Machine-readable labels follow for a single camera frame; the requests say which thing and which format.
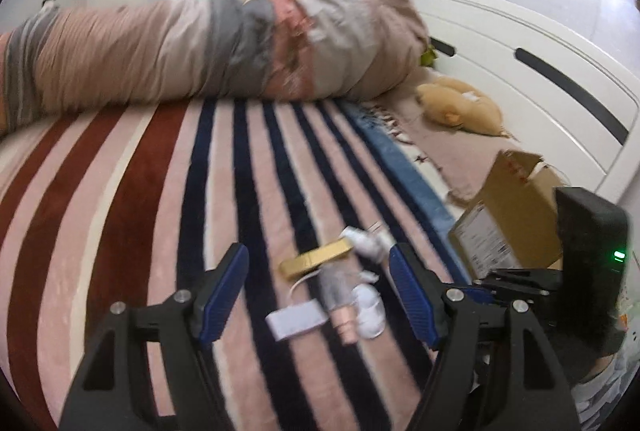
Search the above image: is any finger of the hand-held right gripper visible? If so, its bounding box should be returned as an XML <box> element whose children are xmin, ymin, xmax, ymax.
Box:
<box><xmin>465</xmin><ymin>267</ymin><xmax>564</xmax><ymax>309</ymax></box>

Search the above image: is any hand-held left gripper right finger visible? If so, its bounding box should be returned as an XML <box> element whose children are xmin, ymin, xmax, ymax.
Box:
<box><xmin>388</xmin><ymin>242</ymin><xmax>581</xmax><ymax>431</ymax></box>

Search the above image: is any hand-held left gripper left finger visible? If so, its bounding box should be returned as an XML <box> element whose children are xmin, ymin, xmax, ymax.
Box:
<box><xmin>60</xmin><ymin>242</ymin><xmax>250</xmax><ymax>431</ymax></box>

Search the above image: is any small white bottle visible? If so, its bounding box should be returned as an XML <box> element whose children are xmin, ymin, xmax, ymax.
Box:
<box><xmin>352</xmin><ymin>283</ymin><xmax>387</xmax><ymax>340</ymax></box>

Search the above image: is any brown cardboard box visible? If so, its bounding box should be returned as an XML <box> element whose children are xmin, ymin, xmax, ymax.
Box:
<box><xmin>446</xmin><ymin>149</ymin><xmax>567</xmax><ymax>283</ymax></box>

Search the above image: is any white tube bottle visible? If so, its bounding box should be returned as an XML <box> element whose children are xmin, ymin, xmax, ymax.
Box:
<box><xmin>341</xmin><ymin>222</ymin><xmax>396</xmax><ymax>263</ymax></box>

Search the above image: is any white adapter with cable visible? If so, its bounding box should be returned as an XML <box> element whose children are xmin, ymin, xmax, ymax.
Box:
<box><xmin>265</xmin><ymin>268</ymin><xmax>332</xmax><ymax>341</ymax></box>

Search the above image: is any gold rectangular box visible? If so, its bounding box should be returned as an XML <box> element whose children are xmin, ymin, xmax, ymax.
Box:
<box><xmin>278</xmin><ymin>238</ymin><xmax>354</xmax><ymax>281</ymax></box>

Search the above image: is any person's right forearm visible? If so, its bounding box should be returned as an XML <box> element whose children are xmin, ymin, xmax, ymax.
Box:
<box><xmin>570</xmin><ymin>353</ymin><xmax>632</xmax><ymax>431</ymax></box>

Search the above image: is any striped plush blanket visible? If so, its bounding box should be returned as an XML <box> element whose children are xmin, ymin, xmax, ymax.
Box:
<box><xmin>0</xmin><ymin>98</ymin><xmax>471</xmax><ymax>431</ymax></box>

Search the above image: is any tan plush toy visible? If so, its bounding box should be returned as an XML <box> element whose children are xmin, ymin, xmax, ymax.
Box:
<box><xmin>416</xmin><ymin>77</ymin><xmax>505</xmax><ymax>138</ymax></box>

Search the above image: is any white bed headboard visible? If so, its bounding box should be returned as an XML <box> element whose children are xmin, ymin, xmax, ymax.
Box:
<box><xmin>402</xmin><ymin>0</ymin><xmax>640</xmax><ymax>206</ymax></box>

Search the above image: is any rolled striped duvet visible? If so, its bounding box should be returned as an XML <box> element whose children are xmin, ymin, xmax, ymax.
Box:
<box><xmin>0</xmin><ymin>0</ymin><xmax>432</xmax><ymax>134</ymax></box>

